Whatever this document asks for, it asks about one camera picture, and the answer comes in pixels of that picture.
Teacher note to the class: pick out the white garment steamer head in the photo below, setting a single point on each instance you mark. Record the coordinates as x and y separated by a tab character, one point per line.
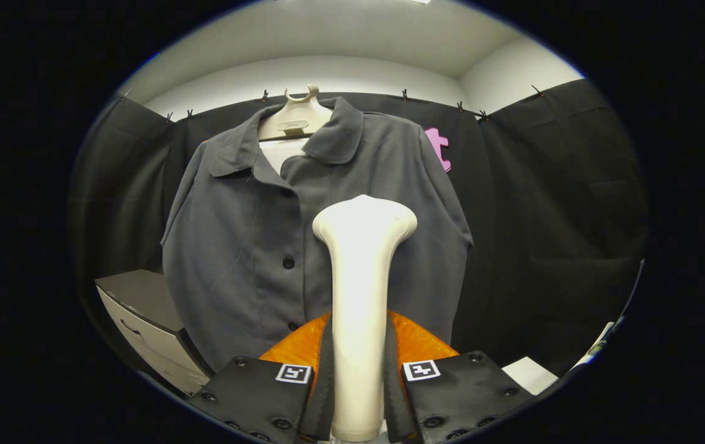
358	308

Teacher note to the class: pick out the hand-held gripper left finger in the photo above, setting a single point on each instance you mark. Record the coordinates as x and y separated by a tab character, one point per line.
323	401

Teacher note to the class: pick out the black backdrop cloth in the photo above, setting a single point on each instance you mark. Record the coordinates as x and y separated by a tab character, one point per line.
562	203

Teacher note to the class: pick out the cream garment hanger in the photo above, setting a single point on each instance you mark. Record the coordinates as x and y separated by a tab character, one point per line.
296	117

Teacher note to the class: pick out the row of black cloth clips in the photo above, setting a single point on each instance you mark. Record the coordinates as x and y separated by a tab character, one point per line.
264	96

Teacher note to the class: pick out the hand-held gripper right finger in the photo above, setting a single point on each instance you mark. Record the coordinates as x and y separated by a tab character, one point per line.
394	401

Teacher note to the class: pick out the grey button-up shirt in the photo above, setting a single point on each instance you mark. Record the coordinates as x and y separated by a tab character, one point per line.
229	246

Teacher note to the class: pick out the grey-topped white drawer cabinet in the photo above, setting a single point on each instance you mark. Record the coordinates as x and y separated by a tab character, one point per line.
137	296

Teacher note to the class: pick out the white side table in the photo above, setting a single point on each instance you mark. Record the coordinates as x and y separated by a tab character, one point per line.
603	338

